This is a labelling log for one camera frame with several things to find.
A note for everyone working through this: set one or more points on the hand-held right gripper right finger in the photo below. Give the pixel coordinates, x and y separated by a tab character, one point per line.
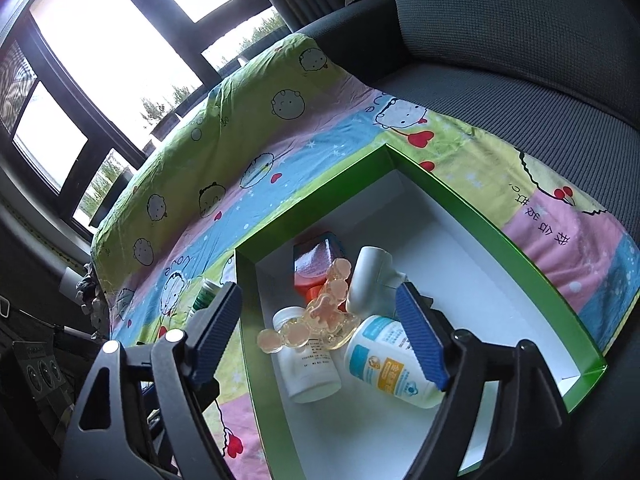
420	340

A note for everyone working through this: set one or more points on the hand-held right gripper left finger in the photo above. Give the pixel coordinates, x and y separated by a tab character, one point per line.
220	330

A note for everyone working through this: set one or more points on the green and white bottle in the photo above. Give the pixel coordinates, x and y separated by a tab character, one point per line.
205	296

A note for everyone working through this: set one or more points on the blue label white bottle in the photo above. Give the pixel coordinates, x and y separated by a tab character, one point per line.
380	365

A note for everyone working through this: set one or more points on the clear plastic toy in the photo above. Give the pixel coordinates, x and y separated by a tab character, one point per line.
295	337

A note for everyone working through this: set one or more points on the green cardboard box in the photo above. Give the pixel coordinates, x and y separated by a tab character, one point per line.
475	280

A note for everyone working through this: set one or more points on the white plug adapter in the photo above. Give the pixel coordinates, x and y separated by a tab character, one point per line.
367	270

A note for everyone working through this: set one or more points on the white pill bottle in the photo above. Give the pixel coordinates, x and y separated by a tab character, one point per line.
310	375

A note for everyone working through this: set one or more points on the printed cartoon blanket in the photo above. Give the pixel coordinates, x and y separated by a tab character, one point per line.
300	150

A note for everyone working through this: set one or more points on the window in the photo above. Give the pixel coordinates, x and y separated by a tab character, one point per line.
110	50

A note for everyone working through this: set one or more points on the dark grey sofa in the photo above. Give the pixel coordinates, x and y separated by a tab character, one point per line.
500	35

